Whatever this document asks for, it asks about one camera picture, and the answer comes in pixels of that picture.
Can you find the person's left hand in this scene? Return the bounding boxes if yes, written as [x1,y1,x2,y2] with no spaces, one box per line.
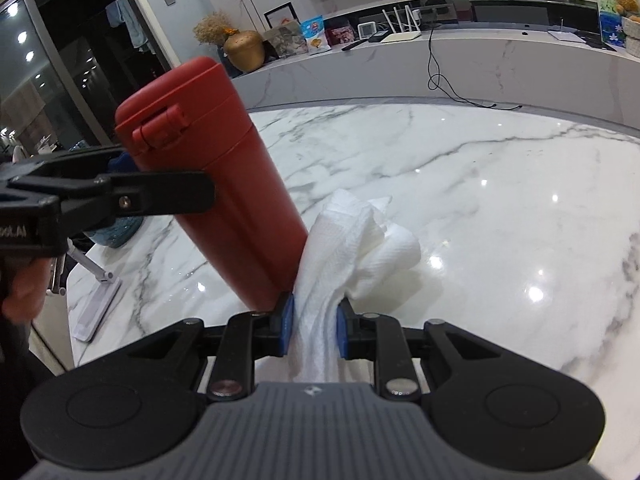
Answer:
[0,257,53,323]

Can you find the white towel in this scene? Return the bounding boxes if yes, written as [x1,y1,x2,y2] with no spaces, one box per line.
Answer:
[287,189,422,383]

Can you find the black power cable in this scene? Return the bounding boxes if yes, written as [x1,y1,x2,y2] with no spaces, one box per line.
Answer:
[426,25,523,110]

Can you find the blue textured bowl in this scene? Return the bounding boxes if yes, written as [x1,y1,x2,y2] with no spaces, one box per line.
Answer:
[85,215,146,250]

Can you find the white folding stand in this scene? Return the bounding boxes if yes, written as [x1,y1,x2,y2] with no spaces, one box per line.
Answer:
[47,247,123,343]

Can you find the stone-print picture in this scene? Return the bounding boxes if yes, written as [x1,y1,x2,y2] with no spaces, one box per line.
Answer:
[261,22,308,61]

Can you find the red insulated bottle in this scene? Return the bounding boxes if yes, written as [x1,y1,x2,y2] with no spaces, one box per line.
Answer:
[114,56,310,311]

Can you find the black tablet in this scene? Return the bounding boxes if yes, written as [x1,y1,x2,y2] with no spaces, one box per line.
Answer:
[575,35,618,52]

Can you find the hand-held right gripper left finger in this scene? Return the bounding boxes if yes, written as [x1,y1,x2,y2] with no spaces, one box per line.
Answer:
[85,292,297,402]

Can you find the glass sliding door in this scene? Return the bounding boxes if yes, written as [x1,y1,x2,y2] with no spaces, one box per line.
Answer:
[0,0,173,158]

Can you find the gold vase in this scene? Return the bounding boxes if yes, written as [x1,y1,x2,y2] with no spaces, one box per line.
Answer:
[222,30,266,73]

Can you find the blue snack bag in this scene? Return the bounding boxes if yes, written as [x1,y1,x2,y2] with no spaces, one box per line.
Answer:
[299,15,332,56]

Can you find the hanging clothes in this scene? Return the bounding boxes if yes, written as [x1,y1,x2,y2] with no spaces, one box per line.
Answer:
[105,0,158,56]

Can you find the flower painting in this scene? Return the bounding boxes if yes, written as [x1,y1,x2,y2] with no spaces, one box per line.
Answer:
[595,0,628,48]

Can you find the white router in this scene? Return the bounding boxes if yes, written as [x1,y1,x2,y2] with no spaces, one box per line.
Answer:
[382,6,423,43]

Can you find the pink photo card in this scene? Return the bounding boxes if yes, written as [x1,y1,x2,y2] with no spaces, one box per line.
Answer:
[325,22,357,46]

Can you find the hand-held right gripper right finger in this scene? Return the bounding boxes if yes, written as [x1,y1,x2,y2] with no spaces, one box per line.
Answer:
[336,299,547,403]

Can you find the black picture frame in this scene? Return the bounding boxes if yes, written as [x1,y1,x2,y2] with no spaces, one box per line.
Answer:
[263,2,297,31]

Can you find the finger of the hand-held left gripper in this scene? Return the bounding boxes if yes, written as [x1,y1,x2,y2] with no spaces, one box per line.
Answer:
[30,144,133,177]
[7,171,216,233]

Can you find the dried flower bunch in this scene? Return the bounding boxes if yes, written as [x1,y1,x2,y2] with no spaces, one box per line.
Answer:
[193,11,236,46]

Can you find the marble television cabinet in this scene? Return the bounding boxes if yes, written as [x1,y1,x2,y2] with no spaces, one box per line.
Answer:
[230,0,640,126]

